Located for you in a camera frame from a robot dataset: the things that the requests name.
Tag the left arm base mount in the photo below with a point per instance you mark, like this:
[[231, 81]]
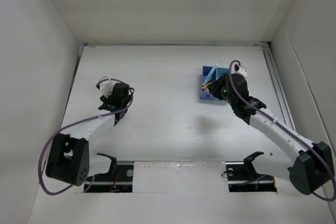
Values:
[[109, 175]]

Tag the yellow black utility knife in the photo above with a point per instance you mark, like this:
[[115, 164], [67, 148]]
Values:
[[205, 86]]

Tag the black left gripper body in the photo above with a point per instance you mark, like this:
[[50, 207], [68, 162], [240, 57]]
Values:
[[106, 100]]

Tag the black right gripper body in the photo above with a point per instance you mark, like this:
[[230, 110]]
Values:
[[230, 98]]

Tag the light blue storage bin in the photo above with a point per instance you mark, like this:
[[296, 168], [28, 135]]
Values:
[[221, 71]]

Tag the light blue correction tape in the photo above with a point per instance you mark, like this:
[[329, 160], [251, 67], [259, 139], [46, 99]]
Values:
[[209, 75]]

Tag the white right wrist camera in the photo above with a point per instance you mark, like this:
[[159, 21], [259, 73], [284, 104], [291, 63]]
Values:
[[239, 69]]

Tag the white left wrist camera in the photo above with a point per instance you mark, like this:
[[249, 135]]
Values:
[[105, 86]]

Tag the aluminium rail right edge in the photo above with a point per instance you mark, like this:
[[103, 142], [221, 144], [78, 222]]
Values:
[[276, 83]]

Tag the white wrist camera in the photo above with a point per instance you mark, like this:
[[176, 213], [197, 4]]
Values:
[[239, 69], [105, 86]]

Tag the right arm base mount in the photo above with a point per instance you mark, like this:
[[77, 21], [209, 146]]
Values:
[[243, 178]]

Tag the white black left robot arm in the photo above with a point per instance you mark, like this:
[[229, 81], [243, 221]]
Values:
[[69, 158]]

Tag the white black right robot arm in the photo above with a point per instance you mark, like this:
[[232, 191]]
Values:
[[309, 165]]

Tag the purple blue storage bin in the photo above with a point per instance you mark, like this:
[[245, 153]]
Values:
[[203, 94]]

